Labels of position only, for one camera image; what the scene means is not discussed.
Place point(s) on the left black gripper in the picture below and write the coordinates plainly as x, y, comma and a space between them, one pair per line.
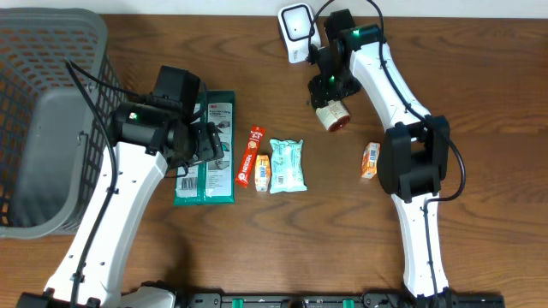
209, 145

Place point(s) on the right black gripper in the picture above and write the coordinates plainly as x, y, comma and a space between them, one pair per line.
323, 93

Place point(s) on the green lid white jar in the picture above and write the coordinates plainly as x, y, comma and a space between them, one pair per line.
333, 116

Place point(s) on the green 3M package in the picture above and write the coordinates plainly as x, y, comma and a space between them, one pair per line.
212, 182

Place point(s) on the red Nescafe stick sachet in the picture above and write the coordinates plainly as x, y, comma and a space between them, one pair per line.
252, 147

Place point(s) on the orange tissue pack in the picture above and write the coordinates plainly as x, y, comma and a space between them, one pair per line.
369, 164
262, 174

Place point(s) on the light blue tissue pack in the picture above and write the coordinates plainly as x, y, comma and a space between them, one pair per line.
286, 170

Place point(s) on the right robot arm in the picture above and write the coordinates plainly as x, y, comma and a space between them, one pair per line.
412, 160

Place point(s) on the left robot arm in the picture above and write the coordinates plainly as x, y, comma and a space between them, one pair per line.
146, 142

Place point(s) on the white barcode scanner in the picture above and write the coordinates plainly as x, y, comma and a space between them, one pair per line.
294, 23

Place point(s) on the grey plastic shopping basket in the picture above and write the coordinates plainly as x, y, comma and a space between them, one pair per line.
51, 148

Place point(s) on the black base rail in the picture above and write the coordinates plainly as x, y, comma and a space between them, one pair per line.
446, 299

